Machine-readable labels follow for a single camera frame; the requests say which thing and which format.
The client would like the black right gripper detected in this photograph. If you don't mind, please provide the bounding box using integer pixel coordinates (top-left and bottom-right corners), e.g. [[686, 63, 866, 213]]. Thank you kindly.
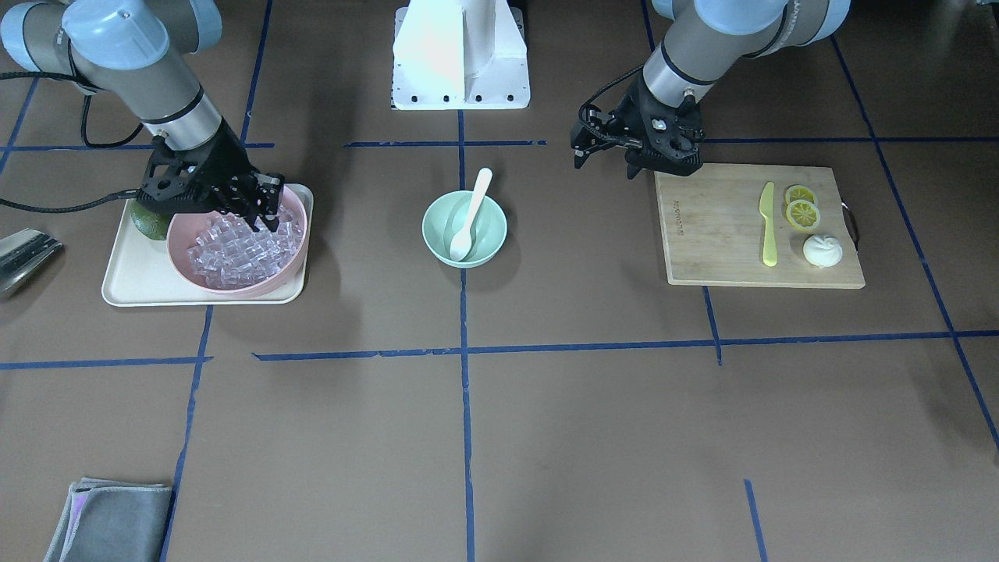
[[140, 120, 285, 233]]

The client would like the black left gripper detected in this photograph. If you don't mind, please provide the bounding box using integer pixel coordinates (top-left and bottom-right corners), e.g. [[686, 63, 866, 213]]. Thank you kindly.
[[571, 76, 704, 180]]

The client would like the white plastic spoon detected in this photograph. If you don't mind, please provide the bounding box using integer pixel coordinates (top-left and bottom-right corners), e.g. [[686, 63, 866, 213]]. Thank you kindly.
[[449, 167, 493, 261]]

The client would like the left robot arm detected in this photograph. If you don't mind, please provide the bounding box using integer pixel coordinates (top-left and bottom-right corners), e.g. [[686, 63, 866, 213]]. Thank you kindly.
[[571, 1, 851, 178]]

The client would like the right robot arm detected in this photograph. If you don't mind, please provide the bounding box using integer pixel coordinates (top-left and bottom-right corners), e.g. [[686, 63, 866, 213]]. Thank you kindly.
[[2, 1, 284, 231]]

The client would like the pink bowl of ice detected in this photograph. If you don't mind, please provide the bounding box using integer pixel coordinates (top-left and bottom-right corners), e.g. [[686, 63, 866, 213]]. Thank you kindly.
[[165, 184, 310, 300]]

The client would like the green bowl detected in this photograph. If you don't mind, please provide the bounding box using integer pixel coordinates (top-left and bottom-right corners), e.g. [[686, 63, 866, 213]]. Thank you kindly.
[[421, 190, 509, 269]]

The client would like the metal ice scoop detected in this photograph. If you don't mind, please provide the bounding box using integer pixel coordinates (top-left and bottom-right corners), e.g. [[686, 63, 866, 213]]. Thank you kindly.
[[1, 228, 64, 300]]

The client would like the green lime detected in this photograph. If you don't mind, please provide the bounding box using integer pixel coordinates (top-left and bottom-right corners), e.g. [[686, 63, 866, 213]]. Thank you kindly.
[[130, 202, 174, 241]]

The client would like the wooden cutting board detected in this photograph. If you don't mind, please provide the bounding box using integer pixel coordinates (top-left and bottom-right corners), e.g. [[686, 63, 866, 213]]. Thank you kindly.
[[654, 163, 865, 290]]

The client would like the beige tray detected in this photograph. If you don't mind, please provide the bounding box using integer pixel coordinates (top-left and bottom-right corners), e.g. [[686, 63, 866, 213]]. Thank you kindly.
[[102, 204, 309, 307]]

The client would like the yellow plastic knife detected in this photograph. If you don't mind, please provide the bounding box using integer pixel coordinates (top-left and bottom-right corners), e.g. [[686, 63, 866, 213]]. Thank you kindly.
[[759, 181, 778, 268]]

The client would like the upper lemon slice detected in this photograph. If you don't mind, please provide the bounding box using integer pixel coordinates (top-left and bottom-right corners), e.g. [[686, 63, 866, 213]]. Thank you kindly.
[[784, 184, 818, 206]]

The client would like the lemon slice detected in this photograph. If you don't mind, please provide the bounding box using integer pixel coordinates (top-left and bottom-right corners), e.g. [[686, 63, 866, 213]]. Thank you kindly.
[[785, 199, 822, 232], [784, 184, 818, 206]]

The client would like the lower lemon slice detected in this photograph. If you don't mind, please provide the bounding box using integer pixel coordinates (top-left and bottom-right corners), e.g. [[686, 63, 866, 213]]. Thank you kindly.
[[785, 199, 822, 232]]

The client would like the white steamed bun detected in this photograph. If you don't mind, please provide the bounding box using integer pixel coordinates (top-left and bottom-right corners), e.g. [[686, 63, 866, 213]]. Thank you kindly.
[[802, 235, 844, 269]]

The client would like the folded grey cloth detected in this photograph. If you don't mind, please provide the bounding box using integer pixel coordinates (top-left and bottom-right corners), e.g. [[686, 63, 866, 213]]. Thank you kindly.
[[43, 477, 172, 561]]

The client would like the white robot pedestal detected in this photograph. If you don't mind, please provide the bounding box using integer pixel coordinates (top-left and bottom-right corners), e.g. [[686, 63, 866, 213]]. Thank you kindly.
[[390, 1, 531, 111]]

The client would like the metal cutting board handle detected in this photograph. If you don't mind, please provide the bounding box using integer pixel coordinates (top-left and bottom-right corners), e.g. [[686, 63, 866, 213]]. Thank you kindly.
[[840, 201, 860, 251]]

